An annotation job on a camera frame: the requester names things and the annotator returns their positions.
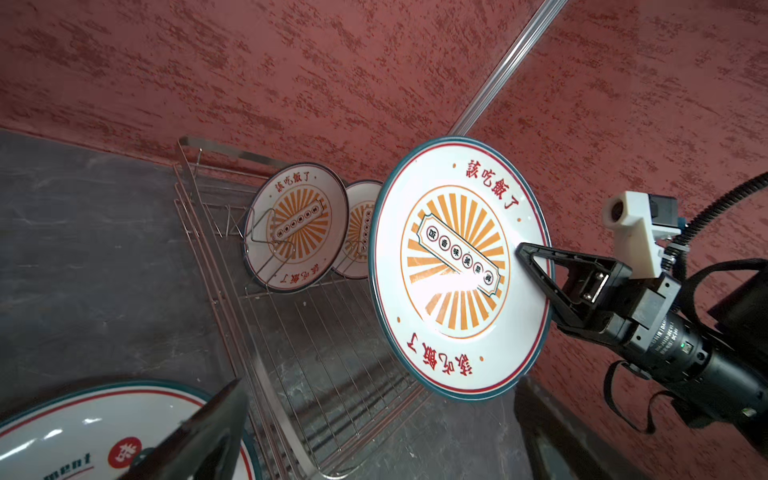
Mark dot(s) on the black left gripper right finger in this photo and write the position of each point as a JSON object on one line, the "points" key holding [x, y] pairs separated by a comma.
{"points": [[559, 445]]}

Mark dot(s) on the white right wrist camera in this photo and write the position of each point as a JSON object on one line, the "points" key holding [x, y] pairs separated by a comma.
{"points": [[638, 220]]}

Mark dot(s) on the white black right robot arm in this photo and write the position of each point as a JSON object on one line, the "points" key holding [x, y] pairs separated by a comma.
{"points": [[709, 377]]}

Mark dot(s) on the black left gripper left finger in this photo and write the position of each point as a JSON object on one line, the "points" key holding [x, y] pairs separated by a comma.
{"points": [[209, 444]]}

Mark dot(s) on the metal wire dish rack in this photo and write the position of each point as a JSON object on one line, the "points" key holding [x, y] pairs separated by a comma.
{"points": [[327, 397]]}

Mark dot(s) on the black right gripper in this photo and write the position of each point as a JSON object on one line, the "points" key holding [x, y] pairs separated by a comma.
{"points": [[584, 291]]}

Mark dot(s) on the orange sunburst green rim plate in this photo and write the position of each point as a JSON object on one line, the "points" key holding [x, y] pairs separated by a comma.
{"points": [[352, 260]]}

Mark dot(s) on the white plate blue rim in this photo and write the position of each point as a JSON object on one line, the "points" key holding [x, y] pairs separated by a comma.
{"points": [[98, 432]]}

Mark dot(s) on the aluminium corner post right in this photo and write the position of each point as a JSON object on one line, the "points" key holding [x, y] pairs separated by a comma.
{"points": [[533, 31]]}

